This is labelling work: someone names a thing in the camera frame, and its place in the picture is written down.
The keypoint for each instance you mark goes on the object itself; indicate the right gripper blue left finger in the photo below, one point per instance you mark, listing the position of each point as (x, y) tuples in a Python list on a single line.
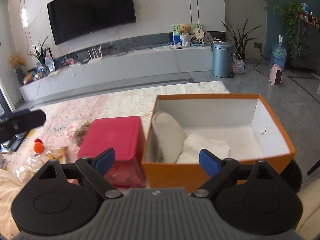
[(92, 172)]

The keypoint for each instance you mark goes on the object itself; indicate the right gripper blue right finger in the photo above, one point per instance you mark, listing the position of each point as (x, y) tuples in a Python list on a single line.
[(222, 174)]

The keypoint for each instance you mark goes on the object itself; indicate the yellow snack packet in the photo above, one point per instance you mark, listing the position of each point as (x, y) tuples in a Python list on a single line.
[(59, 154)]

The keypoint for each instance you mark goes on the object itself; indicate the cellophane white gift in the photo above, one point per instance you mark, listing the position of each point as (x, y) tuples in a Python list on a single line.
[(31, 166)]

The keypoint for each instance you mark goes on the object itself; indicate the black tv remote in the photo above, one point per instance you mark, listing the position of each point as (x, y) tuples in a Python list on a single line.
[(19, 138)]

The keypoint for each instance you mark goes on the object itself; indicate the orange crochet ball toy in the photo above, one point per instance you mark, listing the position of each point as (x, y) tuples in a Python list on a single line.
[(38, 146)]

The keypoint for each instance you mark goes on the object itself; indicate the brown plush toy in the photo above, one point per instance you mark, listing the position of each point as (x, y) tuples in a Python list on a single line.
[(80, 133)]

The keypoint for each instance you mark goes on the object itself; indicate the white fluffy cloth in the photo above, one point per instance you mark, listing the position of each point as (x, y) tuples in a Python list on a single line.
[(194, 143)]

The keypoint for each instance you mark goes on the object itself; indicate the pink lidded box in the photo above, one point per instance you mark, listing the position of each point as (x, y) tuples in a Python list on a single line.
[(125, 135)]

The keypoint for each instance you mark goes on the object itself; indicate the orange cardboard box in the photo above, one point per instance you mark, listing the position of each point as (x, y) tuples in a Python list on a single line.
[(245, 122)]

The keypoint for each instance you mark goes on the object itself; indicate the dried yellow flowers vase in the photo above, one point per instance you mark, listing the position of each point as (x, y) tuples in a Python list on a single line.
[(16, 63)]

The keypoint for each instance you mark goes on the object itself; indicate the green plant in vase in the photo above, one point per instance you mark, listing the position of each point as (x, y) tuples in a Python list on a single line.
[(39, 53)]

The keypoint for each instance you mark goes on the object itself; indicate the white marble tv console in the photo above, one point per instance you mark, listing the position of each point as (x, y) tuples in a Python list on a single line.
[(135, 64)]

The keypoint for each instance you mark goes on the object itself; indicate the pink woven bag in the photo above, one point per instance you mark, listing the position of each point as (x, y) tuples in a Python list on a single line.
[(238, 66)]

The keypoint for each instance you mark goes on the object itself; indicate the grey metal trash bin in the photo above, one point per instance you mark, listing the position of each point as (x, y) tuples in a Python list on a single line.
[(222, 59)]

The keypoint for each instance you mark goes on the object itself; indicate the white wifi router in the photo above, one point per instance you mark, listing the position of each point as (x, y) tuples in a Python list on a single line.
[(95, 54)]

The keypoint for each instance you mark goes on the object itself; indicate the pink small heater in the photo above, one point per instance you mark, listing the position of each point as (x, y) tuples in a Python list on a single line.
[(275, 75)]

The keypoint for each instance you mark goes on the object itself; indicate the blue water jug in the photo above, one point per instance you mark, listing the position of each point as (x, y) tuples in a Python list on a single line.
[(279, 54)]

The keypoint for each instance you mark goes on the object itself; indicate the potted floor plant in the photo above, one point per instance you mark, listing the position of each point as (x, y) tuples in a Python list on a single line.
[(240, 38)]

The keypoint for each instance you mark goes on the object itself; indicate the green picture board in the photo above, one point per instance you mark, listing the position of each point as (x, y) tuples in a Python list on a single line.
[(196, 33)]

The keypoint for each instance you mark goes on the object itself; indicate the teddy bear on console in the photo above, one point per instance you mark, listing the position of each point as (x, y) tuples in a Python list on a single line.
[(185, 29)]

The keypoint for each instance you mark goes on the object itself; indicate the wall mounted black television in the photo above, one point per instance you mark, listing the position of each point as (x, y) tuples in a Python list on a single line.
[(70, 19)]

